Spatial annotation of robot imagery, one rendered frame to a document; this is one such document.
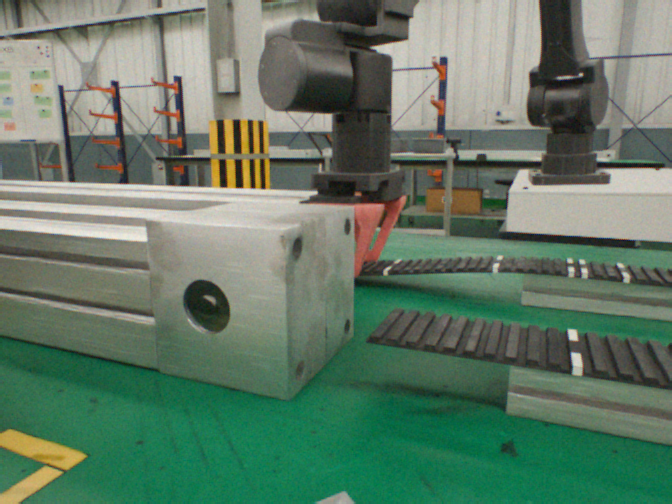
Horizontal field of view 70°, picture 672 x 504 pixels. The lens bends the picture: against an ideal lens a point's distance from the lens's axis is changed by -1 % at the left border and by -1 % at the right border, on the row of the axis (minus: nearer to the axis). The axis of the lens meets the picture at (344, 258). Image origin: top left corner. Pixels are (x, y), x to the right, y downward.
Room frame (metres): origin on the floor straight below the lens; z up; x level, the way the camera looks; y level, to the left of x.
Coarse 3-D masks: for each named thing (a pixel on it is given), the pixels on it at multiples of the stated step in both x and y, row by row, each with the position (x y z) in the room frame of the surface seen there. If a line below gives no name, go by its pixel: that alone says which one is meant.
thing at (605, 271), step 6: (588, 264) 0.41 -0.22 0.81; (594, 264) 0.40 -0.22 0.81; (600, 264) 0.41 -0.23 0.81; (606, 264) 0.40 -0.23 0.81; (594, 270) 0.38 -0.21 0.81; (600, 270) 0.39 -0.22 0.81; (606, 270) 0.39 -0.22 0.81; (612, 270) 0.38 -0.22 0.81; (594, 276) 0.37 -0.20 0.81; (600, 276) 0.37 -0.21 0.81; (606, 276) 0.37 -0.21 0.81; (612, 276) 0.37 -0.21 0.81
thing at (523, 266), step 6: (522, 258) 0.43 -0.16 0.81; (534, 258) 0.43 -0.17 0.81; (516, 264) 0.42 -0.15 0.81; (522, 264) 0.41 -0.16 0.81; (528, 264) 0.42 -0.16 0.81; (534, 264) 0.41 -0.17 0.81; (516, 270) 0.40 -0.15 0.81; (522, 270) 0.39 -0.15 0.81; (528, 270) 0.39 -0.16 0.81; (534, 270) 0.39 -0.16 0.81
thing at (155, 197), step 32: (0, 192) 0.60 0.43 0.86; (32, 192) 0.58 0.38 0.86; (64, 192) 0.56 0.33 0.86; (96, 192) 0.54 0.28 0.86; (128, 192) 0.54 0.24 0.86; (160, 192) 0.60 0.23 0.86; (192, 192) 0.58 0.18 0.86; (224, 192) 0.56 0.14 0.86; (256, 192) 0.55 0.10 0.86; (288, 192) 0.54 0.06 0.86
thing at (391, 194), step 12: (384, 180) 0.45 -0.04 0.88; (396, 180) 0.47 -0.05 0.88; (372, 192) 0.45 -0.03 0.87; (384, 192) 0.45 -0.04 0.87; (396, 192) 0.47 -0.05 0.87; (384, 204) 0.50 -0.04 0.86; (396, 204) 0.49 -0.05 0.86; (396, 216) 0.50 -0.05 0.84; (360, 228) 0.51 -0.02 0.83; (384, 228) 0.50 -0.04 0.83; (384, 240) 0.50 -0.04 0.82; (372, 252) 0.50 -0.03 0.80
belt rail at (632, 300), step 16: (528, 288) 0.40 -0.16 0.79; (544, 288) 0.40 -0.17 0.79; (560, 288) 0.39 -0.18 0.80; (576, 288) 0.38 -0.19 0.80; (592, 288) 0.38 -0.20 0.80; (608, 288) 0.37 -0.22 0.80; (624, 288) 0.37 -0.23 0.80; (640, 288) 0.37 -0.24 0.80; (656, 288) 0.36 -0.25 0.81; (528, 304) 0.40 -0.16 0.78; (544, 304) 0.39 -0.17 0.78; (560, 304) 0.39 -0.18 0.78; (576, 304) 0.38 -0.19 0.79; (592, 304) 0.38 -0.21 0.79; (608, 304) 0.37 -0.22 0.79; (624, 304) 0.37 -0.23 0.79; (640, 304) 0.37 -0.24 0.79; (656, 304) 0.37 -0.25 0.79
